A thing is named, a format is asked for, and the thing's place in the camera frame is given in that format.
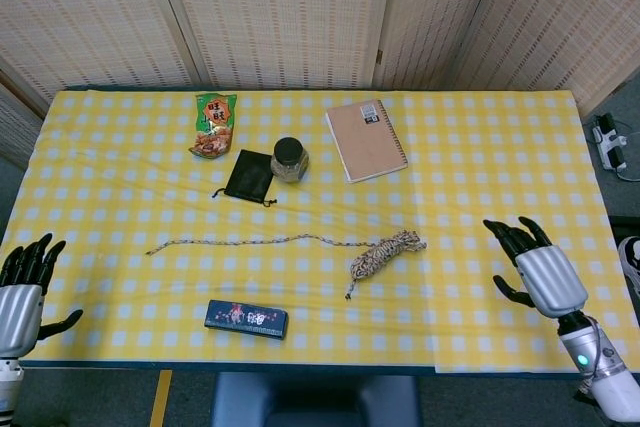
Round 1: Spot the white power strip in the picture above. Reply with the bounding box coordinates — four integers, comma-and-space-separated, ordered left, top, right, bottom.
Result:
592, 113, 630, 172

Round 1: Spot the yellow floor tape strip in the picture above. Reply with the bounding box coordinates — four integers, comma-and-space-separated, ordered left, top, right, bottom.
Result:
149, 369, 174, 427

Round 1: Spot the glass jar black lid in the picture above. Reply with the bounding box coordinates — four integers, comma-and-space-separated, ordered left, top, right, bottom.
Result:
270, 137, 310, 182

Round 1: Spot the brown spiral notebook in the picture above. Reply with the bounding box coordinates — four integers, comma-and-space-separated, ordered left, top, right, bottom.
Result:
324, 99, 409, 185

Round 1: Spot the woven folding screen panel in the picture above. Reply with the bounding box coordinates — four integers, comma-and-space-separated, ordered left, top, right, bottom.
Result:
454, 0, 640, 116
0, 0, 199, 103
372, 0, 501, 91
149, 0, 396, 91
0, 81, 45, 171

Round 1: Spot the yellow white checkered tablecloth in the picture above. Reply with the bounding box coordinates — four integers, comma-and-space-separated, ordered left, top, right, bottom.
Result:
0, 89, 640, 374

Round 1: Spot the green orange snack bag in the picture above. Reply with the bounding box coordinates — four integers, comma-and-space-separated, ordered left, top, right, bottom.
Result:
188, 91, 238, 161

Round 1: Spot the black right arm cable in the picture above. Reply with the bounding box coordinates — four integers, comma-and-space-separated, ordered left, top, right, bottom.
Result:
577, 317, 617, 398

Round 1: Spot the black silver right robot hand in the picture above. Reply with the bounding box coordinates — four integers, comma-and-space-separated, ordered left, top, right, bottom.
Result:
482, 216, 590, 319

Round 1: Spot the braided beige speckled rope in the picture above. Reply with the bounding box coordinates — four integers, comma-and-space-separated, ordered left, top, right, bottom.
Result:
145, 229, 428, 301

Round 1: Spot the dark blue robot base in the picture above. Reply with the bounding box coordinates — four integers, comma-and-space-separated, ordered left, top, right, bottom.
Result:
209, 371, 424, 427

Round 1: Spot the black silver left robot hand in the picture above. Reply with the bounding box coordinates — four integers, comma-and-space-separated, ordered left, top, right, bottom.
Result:
0, 232, 84, 361

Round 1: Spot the black white sneaker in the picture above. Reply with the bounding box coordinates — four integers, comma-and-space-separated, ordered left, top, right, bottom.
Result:
618, 235, 640, 308

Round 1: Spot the dark blue printed box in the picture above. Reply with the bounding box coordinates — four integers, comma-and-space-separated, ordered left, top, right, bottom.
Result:
204, 299, 290, 341

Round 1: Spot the white power cord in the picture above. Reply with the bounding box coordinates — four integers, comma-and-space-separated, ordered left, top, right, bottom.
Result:
613, 116, 640, 183

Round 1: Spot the black drawstring pouch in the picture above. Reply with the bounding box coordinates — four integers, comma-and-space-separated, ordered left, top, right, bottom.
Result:
211, 148, 278, 207

